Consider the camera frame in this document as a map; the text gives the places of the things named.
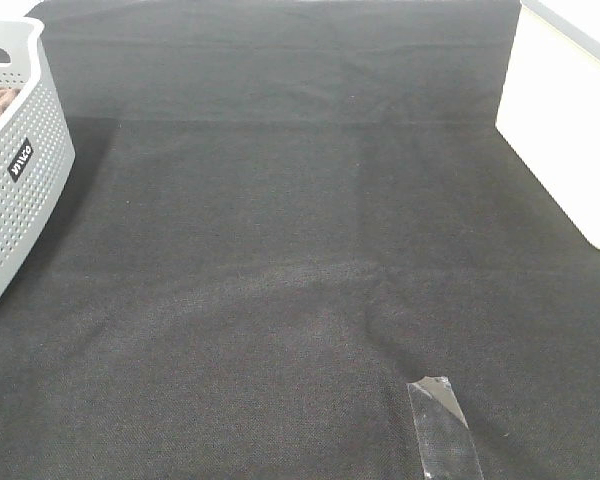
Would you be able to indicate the black table cloth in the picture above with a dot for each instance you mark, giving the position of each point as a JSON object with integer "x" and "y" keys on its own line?
{"x": 281, "y": 214}

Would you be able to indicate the clear tape strip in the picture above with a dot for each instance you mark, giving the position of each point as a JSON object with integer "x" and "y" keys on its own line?
{"x": 445, "y": 442}

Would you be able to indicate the grey perforated laundry basket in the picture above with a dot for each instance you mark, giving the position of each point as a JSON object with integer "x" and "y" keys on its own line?
{"x": 36, "y": 150}

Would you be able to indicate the white plastic storage box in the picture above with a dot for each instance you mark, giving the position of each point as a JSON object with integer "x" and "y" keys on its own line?
{"x": 549, "y": 110}

